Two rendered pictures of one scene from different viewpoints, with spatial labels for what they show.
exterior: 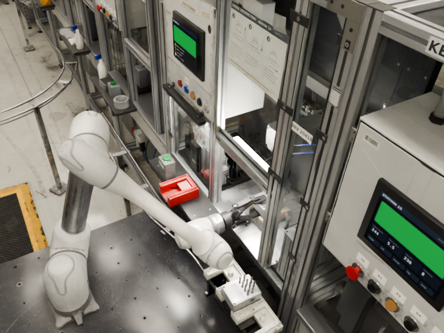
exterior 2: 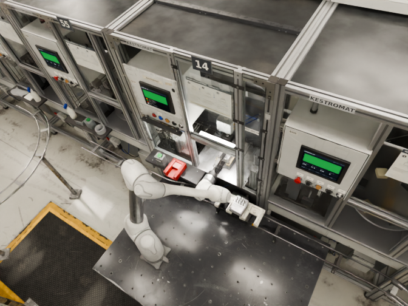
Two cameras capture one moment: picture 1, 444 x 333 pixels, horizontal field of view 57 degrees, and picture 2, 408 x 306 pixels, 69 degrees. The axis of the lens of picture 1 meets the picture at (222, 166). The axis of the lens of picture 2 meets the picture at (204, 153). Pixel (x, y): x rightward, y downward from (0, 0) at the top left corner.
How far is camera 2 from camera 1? 0.78 m
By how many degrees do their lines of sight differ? 18
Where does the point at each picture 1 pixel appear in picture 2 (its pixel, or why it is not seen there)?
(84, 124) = (134, 171)
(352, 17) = (269, 87)
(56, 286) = (151, 251)
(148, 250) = (173, 207)
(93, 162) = (155, 189)
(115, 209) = (119, 189)
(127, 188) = (171, 190)
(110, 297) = (172, 240)
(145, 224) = not seen: hidden behind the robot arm
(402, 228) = (317, 161)
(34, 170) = (48, 190)
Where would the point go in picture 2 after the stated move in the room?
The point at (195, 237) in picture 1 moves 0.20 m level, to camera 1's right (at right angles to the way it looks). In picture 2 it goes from (211, 194) to (237, 181)
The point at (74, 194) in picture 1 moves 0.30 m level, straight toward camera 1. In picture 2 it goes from (137, 204) to (170, 228)
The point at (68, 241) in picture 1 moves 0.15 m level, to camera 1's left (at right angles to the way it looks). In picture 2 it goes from (140, 227) to (121, 237)
